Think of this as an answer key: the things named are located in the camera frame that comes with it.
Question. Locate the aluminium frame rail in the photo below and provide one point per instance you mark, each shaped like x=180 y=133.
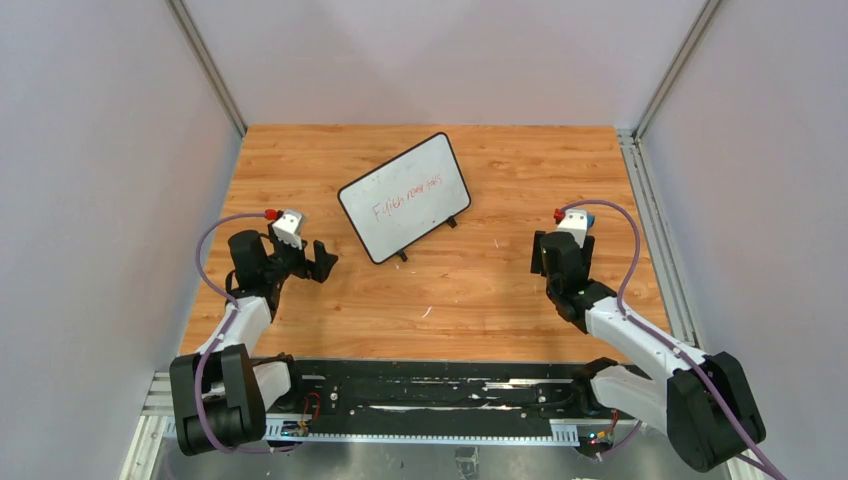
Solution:
x=658 y=241

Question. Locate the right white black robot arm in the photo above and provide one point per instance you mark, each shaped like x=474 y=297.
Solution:
x=702 y=403

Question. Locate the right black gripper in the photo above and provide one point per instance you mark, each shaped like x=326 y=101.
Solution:
x=542 y=253

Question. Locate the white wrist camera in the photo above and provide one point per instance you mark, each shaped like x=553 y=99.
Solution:
x=287 y=228
x=574 y=222

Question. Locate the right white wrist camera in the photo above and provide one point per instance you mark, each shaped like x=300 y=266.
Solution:
x=574 y=222

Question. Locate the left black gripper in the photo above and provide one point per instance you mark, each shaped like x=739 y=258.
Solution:
x=307 y=257

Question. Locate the small whiteboard black frame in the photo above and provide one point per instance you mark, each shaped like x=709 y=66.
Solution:
x=405 y=198

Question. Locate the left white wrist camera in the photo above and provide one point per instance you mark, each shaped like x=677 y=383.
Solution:
x=287 y=228

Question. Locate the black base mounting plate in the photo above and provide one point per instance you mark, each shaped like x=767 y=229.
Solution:
x=352 y=400

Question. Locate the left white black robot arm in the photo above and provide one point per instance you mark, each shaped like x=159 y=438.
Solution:
x=221 y=393

